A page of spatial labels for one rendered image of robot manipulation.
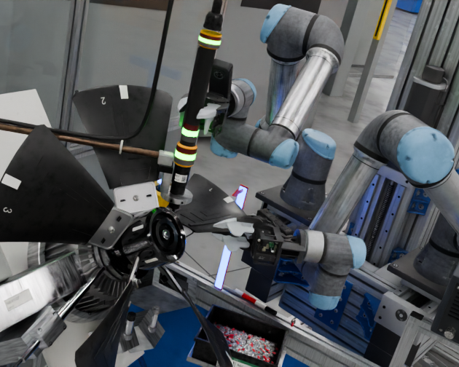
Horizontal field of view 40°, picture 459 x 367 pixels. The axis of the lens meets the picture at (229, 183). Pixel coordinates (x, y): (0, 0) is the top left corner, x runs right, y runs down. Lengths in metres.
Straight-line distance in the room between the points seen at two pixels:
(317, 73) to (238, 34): 3.65
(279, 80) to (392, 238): 0.61
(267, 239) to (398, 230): 0.72
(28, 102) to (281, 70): 0.72
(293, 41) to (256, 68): 3.77
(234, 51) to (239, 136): 3.79
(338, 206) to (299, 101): 0.28
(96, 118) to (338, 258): 0.64
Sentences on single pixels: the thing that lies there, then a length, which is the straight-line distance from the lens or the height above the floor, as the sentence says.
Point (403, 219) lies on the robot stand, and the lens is 2.06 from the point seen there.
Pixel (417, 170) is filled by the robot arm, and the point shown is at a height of 1.43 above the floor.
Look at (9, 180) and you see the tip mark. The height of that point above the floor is 1.35.
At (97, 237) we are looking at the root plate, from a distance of 1.30.
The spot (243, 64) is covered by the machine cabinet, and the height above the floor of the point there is 0.70.
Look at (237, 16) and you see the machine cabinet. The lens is 5.25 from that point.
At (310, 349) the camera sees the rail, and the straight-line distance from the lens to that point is 1.79.
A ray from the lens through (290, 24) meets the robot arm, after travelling 1.78.
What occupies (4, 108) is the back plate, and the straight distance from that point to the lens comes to 1.52.
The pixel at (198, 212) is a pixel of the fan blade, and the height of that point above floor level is 1.19.
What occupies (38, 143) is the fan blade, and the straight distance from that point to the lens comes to 1.17.
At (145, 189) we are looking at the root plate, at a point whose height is 1.27.
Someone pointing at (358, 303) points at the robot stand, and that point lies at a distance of 2.03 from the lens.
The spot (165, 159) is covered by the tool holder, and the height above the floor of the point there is 1.35.
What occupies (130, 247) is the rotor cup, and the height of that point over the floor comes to 1.19.
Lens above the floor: 1.85
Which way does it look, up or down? 23 degrees down
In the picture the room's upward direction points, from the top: 14 degrees clockwise
